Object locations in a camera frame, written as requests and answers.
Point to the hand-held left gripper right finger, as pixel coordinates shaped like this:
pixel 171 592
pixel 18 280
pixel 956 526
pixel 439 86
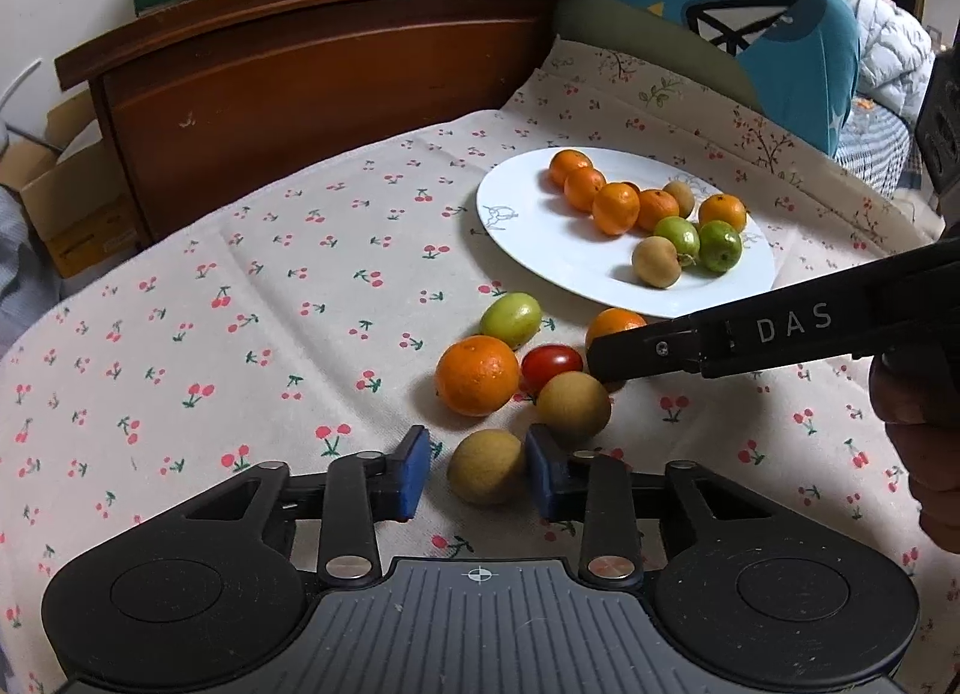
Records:
pixel 540 473

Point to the red cherry tomato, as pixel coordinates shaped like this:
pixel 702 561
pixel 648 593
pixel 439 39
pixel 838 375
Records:
pixel 551 367

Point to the white printed plate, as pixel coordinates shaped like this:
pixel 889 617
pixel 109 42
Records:
pixel 555 251

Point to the brown wooden headboard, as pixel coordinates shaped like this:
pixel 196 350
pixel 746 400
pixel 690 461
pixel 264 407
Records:
pixel 300 94

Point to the blue striped cloth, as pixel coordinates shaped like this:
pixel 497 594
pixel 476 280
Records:
pixel 19 274

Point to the brown cardboard box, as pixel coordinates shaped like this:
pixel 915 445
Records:
pixel 67 206

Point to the cherry print bed sheet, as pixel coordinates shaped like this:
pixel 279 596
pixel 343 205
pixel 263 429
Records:
pixel 225 364

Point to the brown kiwi by tomato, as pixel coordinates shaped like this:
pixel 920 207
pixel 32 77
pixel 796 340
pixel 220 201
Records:
pixel 574 406

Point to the large orange tangerine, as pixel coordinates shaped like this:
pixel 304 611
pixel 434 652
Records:
pixel 477 376

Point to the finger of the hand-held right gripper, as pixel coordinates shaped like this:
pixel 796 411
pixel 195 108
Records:
pixel 637 352

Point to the brown longan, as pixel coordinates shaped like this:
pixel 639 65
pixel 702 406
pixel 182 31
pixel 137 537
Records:
pixel 486 467
pixel 680 197
pixel 656 262

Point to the white puffer jacket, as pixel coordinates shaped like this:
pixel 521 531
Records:
pixel 889 41

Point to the blue plaid cloth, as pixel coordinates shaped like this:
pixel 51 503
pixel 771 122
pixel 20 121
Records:
pixel 877 154

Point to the green jujube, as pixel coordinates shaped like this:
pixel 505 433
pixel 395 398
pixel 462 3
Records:
pixel 511 319
pixel 677 238
pixel 720 247

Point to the person's right hand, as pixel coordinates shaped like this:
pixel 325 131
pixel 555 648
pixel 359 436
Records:
pixel 937 461

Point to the small orange tangerine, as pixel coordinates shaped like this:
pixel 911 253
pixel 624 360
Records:
pixel 658 211
pixel 570 165
pixel 723 212
pixel 613 322
pixel 616 209
pixel 585 190

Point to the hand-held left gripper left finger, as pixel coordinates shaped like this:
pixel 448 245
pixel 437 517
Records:
pixel 415 473

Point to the teal star print pillow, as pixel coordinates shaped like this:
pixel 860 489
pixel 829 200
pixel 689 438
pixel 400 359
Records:
pixel 787 56

